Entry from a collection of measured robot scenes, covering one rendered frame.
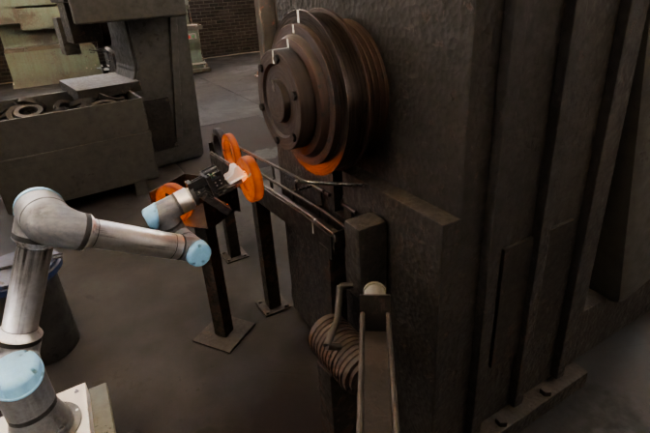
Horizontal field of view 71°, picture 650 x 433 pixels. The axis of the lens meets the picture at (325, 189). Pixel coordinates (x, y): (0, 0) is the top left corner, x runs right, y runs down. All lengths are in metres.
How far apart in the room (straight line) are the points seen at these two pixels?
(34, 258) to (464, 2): 1.21
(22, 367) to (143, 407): 0.69
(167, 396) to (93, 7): 2.67
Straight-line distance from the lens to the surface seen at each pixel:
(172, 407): 1.97
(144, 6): 3.84
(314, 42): 1.21
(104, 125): 3.63
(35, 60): 10.30
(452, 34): 1.07
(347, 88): 1.14
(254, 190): 1.50
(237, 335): 2.17
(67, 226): 1.27
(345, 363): 1.25
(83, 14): 3.73
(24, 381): 1.41
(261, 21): 8.18
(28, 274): 1.44
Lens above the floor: 1.40
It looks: 24 degrees down
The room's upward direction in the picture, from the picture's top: 4 degrees counter-clockwise
